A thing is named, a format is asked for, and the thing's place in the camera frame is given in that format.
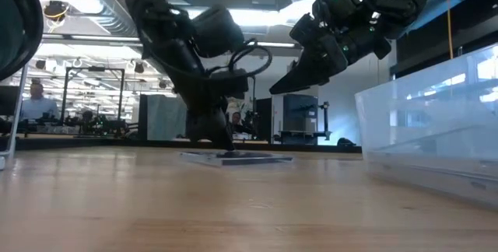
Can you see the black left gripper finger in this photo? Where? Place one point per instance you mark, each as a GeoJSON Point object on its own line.
{"type": "Point", "coordinates": [208, 127]}

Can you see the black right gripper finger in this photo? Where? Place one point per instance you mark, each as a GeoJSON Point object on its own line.
{"type": "Point", "coordinates": [315, 69]}

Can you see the clear jewel case dark tray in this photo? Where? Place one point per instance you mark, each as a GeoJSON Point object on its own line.
{"type": "Point", "coordinates": [233, 160]}

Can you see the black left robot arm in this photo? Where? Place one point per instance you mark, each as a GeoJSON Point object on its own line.
{"type": "Point", "coordinates": [155, 18]}

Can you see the person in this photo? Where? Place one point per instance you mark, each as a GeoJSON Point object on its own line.
{"type": "Point", "coordinates": [236, 120]}
{"type": "Point", "coordinates": [37, 106]}

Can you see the ceiling light strip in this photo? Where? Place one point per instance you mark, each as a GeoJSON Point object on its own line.
{"type": "Point", "coordinates": [280, 44]}

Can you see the grey partition panel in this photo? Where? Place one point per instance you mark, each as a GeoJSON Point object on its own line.
{"type": "Point", "coordinates": [163, 116]}

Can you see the dark cabinet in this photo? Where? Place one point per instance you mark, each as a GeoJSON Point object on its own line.
{"type": "Point", "coordinates": [299, 116]}

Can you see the black cabinet panel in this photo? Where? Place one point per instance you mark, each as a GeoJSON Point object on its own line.
{"type": "Point", "coordinates": [264, 116]}

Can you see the black side table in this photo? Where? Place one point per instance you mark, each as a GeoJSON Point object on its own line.
{"type": "Point", "coordinates": [303, 132]}

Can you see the translucent plastic bin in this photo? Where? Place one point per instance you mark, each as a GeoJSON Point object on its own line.
{"type": "Point", "coordinates": [428, 174]}

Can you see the black ceiling dome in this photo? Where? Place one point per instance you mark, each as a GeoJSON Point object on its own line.
{"type": "Point", "coordinates": [56, 9]}

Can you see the white lamp stand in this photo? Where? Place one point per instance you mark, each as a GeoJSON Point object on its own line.
{"type": "Point", "coordinates": [18, 108]}

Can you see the black monitor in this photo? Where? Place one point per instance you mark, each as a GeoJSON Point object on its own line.
{"type": "Point", "coordinates": [8, 100]}

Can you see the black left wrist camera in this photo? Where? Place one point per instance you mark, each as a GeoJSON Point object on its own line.
{"type": "Point", "coordinates": [231, 85]}

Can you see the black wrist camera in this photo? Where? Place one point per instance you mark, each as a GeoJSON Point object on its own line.
{"type": "Point", "coordinates": [307, 30]}
{"type": "Point", "coordinates": [231, 85]}

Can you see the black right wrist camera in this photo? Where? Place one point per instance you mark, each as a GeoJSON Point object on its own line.
{"type": "Point", "coordinates": [307, 30]}

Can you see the black station frame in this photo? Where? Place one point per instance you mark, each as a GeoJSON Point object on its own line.
{"type": "Point", "coordinates": [95, 69]}

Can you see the black aluminium table frame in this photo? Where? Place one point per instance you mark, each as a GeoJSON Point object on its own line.
{"type": "Point", "coordinates": [97, 144]}

